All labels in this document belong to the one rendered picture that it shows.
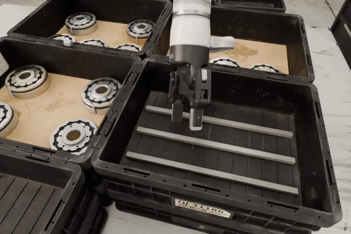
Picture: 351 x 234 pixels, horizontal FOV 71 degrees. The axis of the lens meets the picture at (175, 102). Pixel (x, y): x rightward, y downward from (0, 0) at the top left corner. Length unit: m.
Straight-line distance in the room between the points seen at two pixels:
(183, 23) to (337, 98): 0.67
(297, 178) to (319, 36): 0.81
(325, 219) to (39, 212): 0.48
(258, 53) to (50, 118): 0.62
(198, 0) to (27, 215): 0.50
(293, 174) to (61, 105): 0.57
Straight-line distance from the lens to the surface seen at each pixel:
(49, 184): 0.57
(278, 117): 0.66
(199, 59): 0.44
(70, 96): 0.70
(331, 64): 1.12
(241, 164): 0.55
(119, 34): 0.90
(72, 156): 0.46
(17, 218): 0.57
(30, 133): 0.67
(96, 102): 0.62
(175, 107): 0.50
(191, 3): 0.45
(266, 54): 0.83
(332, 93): 0.99
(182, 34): 0.44
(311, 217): 0.44
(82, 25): 0.91
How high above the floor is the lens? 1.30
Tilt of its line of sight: 48 degrees down
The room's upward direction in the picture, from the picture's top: straight up
